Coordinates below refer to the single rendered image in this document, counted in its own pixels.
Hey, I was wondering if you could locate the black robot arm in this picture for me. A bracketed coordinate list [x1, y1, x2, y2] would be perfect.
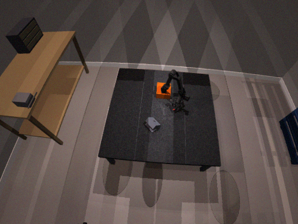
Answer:
[161, 69, 190, 101]

